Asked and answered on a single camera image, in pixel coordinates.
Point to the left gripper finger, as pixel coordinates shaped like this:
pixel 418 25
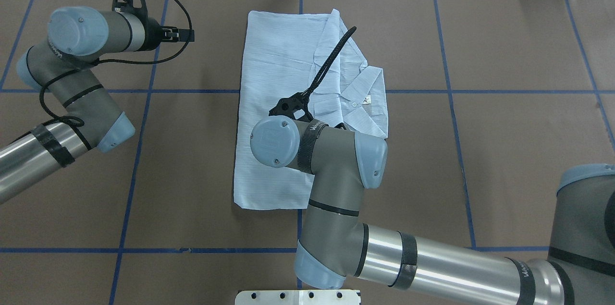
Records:
pixel 178 32
pixel 178 38

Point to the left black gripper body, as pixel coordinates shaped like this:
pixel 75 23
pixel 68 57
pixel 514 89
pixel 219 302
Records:
pixel 153 36

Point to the light blue button shirt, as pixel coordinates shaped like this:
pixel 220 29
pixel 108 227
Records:
pixel 282 56

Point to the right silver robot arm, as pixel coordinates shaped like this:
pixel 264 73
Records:
pixel 578 270

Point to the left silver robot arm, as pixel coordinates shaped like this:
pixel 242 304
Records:
pixel 83 116

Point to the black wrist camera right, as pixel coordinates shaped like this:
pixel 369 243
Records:
pixel 294 107

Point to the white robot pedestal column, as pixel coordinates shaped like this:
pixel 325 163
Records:
pixel 299 297

